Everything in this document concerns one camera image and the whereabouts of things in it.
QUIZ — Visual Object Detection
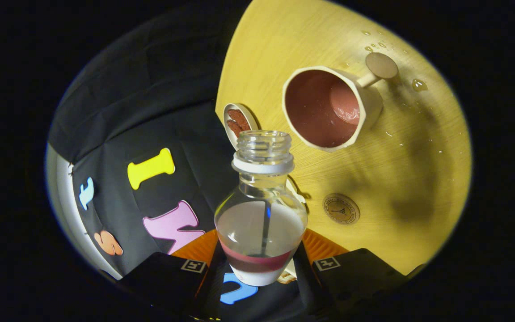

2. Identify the clear juice bottle pink label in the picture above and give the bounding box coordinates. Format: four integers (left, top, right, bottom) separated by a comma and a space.
214, 130, 308, 287

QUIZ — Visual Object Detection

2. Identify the wooden table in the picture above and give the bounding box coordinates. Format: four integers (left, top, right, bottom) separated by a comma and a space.
215, 0, 473, 275

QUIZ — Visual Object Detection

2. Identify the cream cup pink inside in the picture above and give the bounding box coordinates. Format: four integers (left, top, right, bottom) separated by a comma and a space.
282, 52, 399, 153

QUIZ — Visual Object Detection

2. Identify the black backdrop cloth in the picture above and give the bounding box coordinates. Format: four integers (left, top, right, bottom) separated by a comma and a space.
47, 0, 312, 322

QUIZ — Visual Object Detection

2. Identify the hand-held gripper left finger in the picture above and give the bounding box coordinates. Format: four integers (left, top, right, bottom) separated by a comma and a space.
121, 229, 236, 319

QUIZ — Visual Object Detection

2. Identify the round white plate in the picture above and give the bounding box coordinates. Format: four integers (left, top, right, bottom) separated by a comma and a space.
223, 103, 259, 150

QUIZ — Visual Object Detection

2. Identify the round brown coaster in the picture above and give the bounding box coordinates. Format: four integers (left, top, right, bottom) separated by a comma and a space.
322, 193, 360, 225

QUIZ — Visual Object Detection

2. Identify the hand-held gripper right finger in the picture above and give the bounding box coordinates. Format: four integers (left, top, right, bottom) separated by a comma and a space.
292, 229, 409, 319

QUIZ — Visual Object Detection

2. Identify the white rectangular divided dish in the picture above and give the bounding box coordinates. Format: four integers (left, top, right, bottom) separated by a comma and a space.
284, 177, 306, 204

